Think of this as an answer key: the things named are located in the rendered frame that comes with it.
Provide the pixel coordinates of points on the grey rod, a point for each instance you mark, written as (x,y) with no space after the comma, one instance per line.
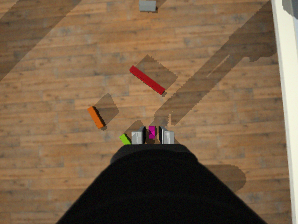
(147,5)

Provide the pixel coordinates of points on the red rod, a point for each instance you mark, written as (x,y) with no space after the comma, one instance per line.
(147,80)

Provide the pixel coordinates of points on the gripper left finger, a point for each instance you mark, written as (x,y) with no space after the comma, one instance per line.
(139,137)

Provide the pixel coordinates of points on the lime green rod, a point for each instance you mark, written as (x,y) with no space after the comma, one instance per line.
(124,138)

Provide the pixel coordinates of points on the orange rod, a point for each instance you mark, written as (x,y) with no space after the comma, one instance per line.
(96,117)

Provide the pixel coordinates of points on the small magenta block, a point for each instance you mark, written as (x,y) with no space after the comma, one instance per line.
(151,131)

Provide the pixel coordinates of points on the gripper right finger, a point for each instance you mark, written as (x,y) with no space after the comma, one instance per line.
(165,136)

